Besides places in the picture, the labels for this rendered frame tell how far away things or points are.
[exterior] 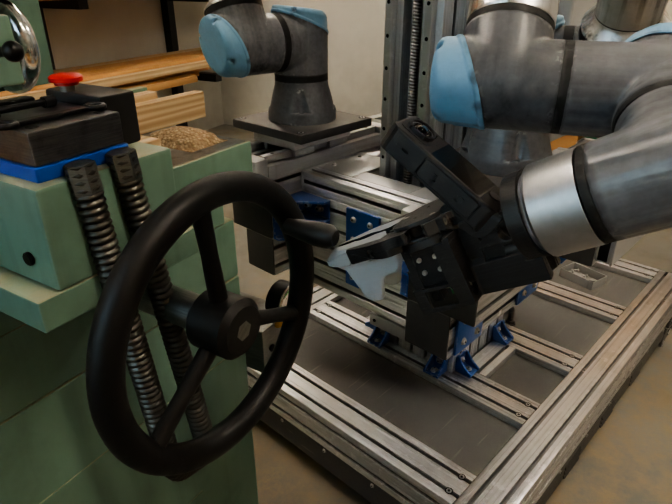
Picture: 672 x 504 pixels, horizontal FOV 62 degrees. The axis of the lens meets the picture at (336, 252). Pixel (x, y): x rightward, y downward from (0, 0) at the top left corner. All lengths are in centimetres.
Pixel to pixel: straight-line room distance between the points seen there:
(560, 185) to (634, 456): 134
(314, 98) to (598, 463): 114
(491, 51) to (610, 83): 9
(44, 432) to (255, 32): 78
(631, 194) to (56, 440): 61
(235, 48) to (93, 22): 283
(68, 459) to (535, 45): 64
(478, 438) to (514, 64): 96
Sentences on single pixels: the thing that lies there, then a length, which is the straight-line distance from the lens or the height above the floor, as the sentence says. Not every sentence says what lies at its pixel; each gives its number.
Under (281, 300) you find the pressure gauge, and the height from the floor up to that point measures 68.
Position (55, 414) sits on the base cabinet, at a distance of 70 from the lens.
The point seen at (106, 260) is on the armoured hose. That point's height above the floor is 89.
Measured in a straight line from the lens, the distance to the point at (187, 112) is 93.
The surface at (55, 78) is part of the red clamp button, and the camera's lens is 59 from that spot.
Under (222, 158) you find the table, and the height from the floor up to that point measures 89.
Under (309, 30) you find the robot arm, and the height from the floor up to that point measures 101.
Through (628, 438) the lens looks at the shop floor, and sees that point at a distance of 175.
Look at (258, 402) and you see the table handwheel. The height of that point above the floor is 69.
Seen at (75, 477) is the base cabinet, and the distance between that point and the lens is 75.
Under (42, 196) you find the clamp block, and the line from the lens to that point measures 49.
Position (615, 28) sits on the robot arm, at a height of 104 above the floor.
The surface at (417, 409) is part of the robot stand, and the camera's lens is 135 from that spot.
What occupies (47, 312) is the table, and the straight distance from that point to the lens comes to 52.
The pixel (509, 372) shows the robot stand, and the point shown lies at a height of 21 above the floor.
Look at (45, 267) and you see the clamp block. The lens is 52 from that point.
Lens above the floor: 111
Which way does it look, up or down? 26 degrees down
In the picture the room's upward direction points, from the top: straight up
